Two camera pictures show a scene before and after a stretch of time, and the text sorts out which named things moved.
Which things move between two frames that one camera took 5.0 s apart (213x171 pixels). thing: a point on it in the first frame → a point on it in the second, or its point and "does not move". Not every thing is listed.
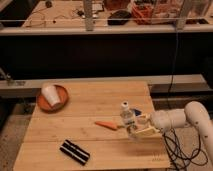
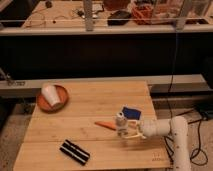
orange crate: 144,14 does not move
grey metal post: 88,15 does not move
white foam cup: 51,95 does not move
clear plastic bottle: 128,118 → 121,125
